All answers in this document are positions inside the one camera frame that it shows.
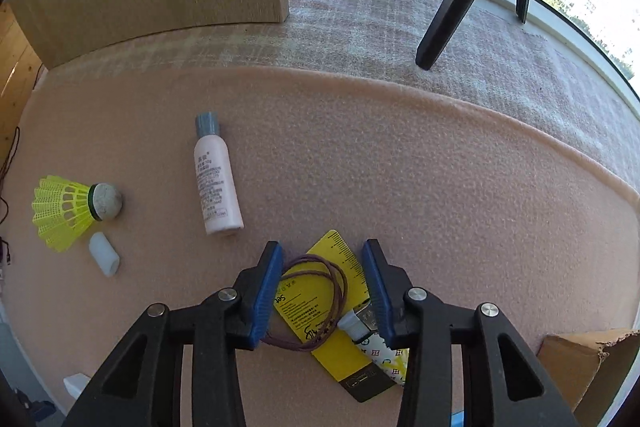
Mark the small pink lotion bottle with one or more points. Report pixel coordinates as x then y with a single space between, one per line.
216 188

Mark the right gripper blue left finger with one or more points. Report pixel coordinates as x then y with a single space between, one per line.
139 383

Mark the slatted pine wood panel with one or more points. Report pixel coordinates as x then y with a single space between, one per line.
19 67

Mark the checkered grey white cloth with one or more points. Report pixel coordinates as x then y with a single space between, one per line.
492 61

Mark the small white plastic cap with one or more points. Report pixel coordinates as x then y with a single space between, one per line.
104 254

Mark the yellow black hair tie card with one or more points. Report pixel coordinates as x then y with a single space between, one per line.
314 292

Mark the open cardboard box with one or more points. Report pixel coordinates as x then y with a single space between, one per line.
590 368

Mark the yellow plastic shuttlecock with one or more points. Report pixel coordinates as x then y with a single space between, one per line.
63 210

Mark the patterned white lighter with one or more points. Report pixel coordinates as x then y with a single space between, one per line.
359 324

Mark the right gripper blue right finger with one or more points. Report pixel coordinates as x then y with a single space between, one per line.
504 384

